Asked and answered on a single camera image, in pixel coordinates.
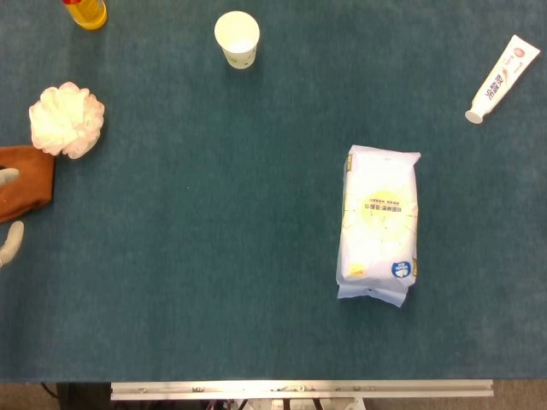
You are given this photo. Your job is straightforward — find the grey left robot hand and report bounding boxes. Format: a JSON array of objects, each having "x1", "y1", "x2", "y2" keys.
[{"x1": 0, "y1": 167, "x2": 26, "y2": 269}]

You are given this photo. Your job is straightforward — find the white toothpaste tube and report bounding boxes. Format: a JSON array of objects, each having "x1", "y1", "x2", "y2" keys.
[{"x1": 464, "y1": 34, "x2": 542, "y2": 126}]

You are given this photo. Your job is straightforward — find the brown cloth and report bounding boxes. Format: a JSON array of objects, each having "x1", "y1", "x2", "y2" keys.
[{"x1": 0, "y1": 145, "x2": 56, "y2": 224}]

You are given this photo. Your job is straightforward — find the pale pink bath pouf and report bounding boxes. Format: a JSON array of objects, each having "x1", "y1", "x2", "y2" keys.
[{"x1": 28, "y1": 81, "x2": 106, "y2": 161}]

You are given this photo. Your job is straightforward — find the teal table mat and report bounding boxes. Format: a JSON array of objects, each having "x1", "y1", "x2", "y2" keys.
[{"x1": 0, "y1": 0, "x2": 547, "y2": 384}]

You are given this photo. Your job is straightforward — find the yellow bottle with red cap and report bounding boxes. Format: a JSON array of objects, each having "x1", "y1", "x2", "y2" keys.
[{"x1": 62, "y1": 0, "x2": 109, "y2": 32}]

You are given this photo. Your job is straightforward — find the white paper cup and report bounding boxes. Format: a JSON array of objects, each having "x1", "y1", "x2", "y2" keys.
[{"x1": 214, "y1": 10, "x2": 261, "y2": 70}]

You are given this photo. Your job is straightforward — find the white tissue pack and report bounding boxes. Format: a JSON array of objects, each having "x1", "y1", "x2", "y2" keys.
[{"x1": 335, "y1": 143, "x2": 422, "y2": 308}]

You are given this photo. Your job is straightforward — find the aluminium frame rail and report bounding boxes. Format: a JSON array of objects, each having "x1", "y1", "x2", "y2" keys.
[{"x1": 109, "y1": 378, "x2": 495, "y2": 402}]

